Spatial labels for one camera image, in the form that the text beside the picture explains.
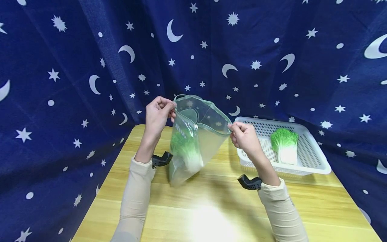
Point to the person's right hand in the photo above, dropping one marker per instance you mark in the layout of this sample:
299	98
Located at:
245	138

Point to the person's left hand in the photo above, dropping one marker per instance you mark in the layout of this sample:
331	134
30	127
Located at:
155	117

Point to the person's right fingers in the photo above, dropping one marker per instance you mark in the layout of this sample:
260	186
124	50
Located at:
235	130

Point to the person's left fingers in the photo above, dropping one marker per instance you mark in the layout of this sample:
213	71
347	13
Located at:
166	104

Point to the clear zip bag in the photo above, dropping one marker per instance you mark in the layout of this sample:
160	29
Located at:
196	141

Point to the person's right forearm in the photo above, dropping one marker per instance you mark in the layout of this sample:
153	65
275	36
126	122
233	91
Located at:
276	198

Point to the person's left forearm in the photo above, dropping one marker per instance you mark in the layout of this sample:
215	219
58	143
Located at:
137	186

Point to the napa cabbage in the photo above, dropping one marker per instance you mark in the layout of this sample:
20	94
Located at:
285	145
186	148

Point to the black wrist band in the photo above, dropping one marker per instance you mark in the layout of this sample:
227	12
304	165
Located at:
161	160
249	183

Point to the white plastic basket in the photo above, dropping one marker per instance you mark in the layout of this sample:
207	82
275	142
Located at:
305	151

